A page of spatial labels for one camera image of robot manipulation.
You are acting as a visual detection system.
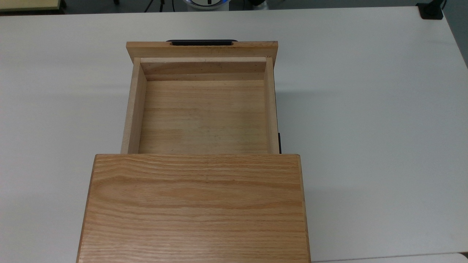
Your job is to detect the wooden drawer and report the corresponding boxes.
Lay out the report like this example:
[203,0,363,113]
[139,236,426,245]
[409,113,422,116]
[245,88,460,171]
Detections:
[121,41,279,155]

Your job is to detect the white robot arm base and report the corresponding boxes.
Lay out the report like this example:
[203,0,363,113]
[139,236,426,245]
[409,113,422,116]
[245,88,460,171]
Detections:
[182,0,231,11]

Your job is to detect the wooden drawer cabinet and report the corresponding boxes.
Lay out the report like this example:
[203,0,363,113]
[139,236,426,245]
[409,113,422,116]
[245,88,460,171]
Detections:
[76,153,312,263]

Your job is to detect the black tripod legs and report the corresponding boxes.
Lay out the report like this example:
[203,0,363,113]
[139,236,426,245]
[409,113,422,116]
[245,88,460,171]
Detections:
[144,0,167,12]

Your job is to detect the black table clamp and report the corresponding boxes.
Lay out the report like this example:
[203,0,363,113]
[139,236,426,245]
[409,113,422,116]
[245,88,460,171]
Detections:
[416,0,447,20]

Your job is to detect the light wooden furniture piece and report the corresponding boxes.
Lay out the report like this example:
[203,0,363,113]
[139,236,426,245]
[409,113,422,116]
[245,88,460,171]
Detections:
[0,0,67,12]

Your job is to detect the black drawer handle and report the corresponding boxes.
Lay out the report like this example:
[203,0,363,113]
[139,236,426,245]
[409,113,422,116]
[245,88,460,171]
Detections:
[166,39,238,46]

